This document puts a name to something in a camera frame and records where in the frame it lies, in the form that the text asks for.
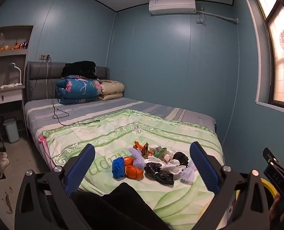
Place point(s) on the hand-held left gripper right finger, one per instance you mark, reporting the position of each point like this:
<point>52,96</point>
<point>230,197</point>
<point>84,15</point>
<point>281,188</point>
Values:
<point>204,165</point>

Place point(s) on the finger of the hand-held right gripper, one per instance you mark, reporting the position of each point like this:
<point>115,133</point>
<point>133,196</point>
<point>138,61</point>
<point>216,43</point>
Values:
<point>270,157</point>

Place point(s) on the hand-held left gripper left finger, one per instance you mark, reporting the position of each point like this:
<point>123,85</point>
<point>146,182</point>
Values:
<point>80,167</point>

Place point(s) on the yellow rimmed black bin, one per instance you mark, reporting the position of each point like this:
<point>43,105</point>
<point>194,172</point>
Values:
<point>268,184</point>

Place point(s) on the white foam net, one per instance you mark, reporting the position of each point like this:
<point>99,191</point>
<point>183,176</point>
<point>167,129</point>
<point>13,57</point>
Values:
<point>138,159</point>
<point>187,173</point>

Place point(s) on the white tissue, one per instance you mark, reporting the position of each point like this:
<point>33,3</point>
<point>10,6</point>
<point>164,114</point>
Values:
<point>174,167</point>

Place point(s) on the blue plastic bag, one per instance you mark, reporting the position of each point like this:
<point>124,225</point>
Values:
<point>118,167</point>

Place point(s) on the pink plastic bag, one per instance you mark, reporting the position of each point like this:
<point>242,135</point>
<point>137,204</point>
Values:
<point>167,158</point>

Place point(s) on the green snack wrapper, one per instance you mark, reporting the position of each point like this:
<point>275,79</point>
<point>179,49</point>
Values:
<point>160,152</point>

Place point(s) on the orange plastic bag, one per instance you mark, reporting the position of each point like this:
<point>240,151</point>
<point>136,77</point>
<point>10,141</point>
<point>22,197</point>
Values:
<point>133,172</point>
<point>128,161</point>

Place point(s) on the orange snack wrapper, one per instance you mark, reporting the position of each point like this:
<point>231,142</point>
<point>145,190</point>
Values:
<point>139,146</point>

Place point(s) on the person's right hand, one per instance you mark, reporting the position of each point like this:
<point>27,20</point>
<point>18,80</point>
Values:
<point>276,204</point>

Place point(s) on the green floral blanket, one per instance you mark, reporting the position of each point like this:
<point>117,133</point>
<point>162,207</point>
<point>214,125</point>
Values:
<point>122,134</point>

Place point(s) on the blue striped bed sheet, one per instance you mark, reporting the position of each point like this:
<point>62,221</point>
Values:
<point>96,107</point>

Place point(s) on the blue floral folded quilt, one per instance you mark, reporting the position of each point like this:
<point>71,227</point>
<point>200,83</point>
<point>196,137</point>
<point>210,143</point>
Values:
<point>77,91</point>

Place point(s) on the grey waste bin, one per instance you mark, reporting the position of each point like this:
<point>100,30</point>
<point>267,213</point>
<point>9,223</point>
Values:
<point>11,130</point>

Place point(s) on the brown framed window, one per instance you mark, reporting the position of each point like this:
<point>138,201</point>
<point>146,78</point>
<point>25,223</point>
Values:
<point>283,76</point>

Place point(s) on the beige folded quilt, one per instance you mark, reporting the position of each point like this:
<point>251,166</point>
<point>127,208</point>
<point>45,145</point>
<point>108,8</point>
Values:
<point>112,88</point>

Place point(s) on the grey upholstered bed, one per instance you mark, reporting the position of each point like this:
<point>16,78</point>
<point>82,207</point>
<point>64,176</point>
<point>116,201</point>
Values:
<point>43,76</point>

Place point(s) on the black folded clothing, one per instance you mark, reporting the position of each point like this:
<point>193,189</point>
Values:
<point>79,68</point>

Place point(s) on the white cloth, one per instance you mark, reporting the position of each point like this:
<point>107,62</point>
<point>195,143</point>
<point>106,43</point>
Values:
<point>10,85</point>

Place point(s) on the white desk lamp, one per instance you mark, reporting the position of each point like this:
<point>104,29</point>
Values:
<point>18,73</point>

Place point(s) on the white desk shelf unit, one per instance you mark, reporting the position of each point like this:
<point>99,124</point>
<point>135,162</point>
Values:
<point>12,52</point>

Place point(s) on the small colourful ornaments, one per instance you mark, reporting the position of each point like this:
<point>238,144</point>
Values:
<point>20,46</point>

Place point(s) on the clear plastic bag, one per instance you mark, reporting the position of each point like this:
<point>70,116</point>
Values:
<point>0,40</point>

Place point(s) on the white insulated pipe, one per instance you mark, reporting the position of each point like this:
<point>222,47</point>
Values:
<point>218,15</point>

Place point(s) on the white air conditioner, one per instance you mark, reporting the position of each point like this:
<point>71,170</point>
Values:
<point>172,4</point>

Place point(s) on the wall socket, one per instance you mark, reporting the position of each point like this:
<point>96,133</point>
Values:
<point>43,57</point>

